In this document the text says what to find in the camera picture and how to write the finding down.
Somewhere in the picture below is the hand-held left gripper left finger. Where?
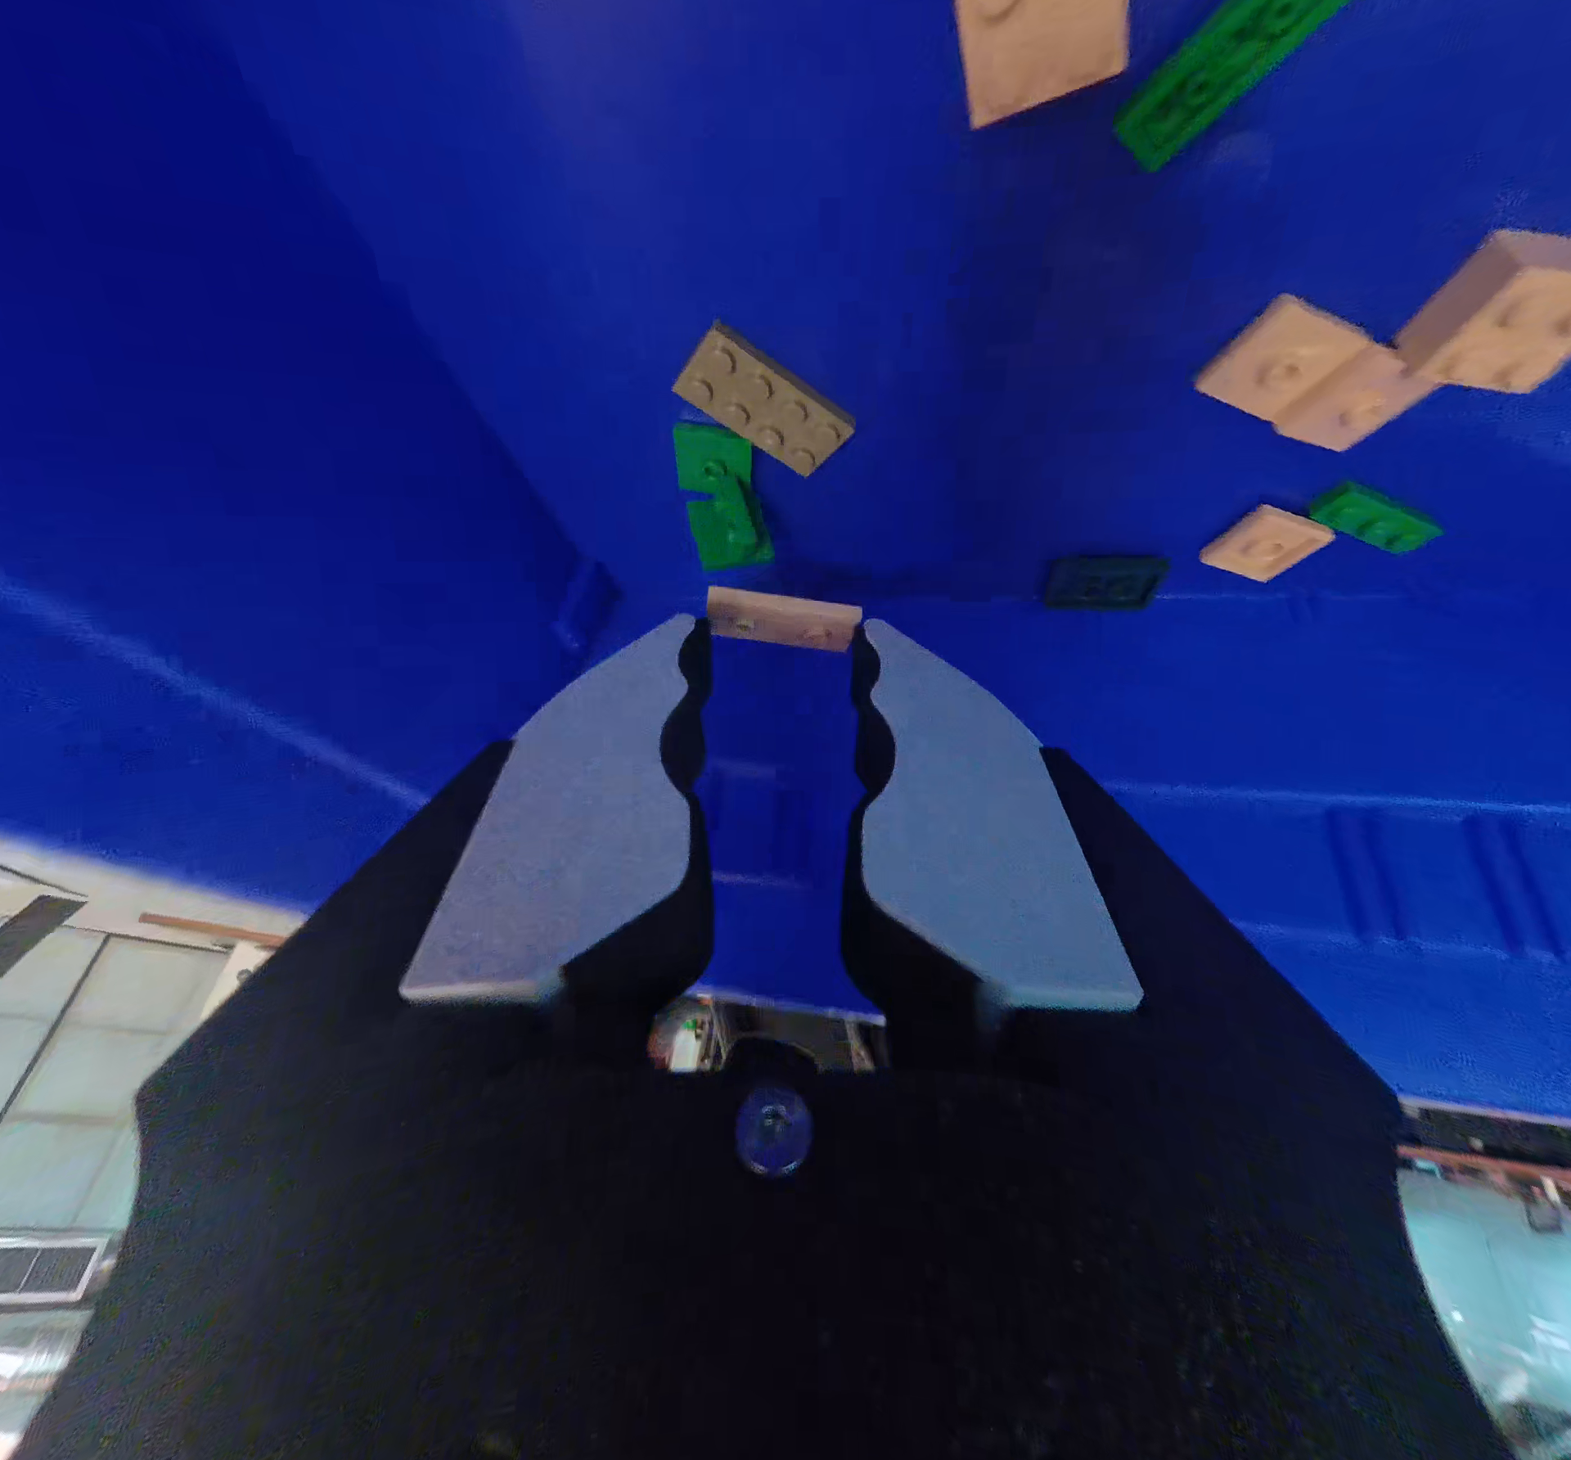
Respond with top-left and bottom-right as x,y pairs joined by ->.
399,612 -> 716,1009

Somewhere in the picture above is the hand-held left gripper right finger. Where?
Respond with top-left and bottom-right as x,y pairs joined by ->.
838,619 -> 1147,1014

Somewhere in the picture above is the tan two-stud plate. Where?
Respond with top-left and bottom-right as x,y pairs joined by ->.
705,583 -> 864,654

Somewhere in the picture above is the blue plastic bin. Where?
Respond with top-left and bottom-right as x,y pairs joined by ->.
0,0 -> 1571,1118

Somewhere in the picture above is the dark green plate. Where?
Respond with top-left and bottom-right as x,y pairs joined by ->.
1043,553 -> 1171,610

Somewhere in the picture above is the small green plate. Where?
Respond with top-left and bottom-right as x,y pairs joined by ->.
688,478 -> 777,572
1307,481 -> 1445,553
673,420 -> 753,494

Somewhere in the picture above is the small tan plate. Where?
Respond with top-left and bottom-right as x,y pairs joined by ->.
1199,503 -> 1337,583

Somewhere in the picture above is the tan eight-stud plate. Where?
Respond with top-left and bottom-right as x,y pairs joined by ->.
671,321 -> 858,479

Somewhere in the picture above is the tan flat plate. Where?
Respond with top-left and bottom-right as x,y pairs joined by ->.
1194,294 -> 1438,456

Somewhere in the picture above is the tan thick brick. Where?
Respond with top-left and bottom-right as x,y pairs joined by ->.
1394,229 -> 1571,395

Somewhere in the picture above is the long green plate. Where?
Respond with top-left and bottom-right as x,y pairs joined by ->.
1113,0 -> 1394,175

